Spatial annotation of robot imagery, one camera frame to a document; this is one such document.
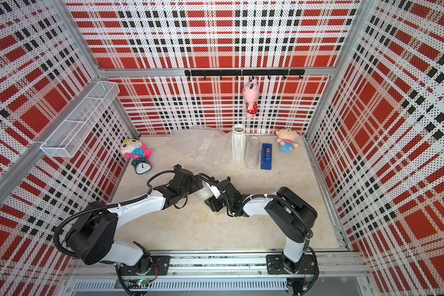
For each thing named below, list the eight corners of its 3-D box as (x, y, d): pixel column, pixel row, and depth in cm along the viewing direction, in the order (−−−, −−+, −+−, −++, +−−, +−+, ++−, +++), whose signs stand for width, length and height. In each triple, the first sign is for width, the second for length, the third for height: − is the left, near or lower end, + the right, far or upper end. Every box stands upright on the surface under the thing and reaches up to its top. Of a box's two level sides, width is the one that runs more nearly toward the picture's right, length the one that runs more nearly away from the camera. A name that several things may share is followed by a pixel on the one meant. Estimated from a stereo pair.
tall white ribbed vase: (231, 161, 110) (231, 135, 93) (232, 151, 116) (231, 124, 98) (243, 161, 110) (245, 135, 93) (243, 151, 116) (244, 124, 98)
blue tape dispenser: (260, 169, 107) (261, 162, 102) (261, 150, 116) (262, 142, 111) (270, 170, 106) (272, 163, 101) (270, 150, 116) (272, 143, 110)
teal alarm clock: (137, 175, 104) (131, 167, 98) (137, 168, 107) (131, 160, 101) (150, 171, 105) (145, 163, 99) (150, 164, 108) (145, 156, 102)
